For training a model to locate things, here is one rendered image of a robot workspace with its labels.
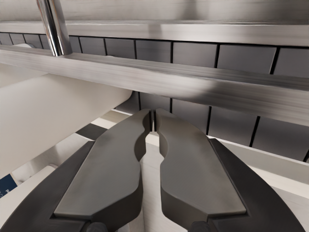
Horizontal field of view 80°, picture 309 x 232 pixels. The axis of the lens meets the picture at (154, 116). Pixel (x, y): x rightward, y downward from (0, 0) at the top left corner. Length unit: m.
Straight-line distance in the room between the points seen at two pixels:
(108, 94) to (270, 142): 0.14
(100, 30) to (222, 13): 0.12
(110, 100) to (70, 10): 0.18
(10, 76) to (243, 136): 0.22
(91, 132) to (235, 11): 0.26
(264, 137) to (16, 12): 0.42
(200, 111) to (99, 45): 0.13
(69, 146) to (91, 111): 0.23
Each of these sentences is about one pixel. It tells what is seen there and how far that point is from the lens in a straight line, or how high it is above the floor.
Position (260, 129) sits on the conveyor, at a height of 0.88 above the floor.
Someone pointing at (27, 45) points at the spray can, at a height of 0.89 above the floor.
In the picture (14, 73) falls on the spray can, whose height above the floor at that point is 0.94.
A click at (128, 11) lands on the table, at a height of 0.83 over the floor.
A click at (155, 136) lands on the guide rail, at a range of 0.17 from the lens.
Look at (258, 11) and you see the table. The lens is 0.20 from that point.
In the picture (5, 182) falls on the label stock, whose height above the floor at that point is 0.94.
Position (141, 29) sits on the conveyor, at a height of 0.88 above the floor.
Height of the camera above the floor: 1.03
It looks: 48 degrees down
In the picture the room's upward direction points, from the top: 132 degrees counter-clockwise
